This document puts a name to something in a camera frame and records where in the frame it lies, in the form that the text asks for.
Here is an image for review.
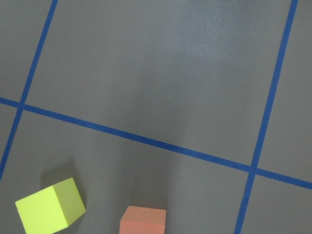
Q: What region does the orange foam block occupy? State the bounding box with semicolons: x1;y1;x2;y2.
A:
119;206;166;234

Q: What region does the yellow foam block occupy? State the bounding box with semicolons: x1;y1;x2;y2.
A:
15;177;86;234

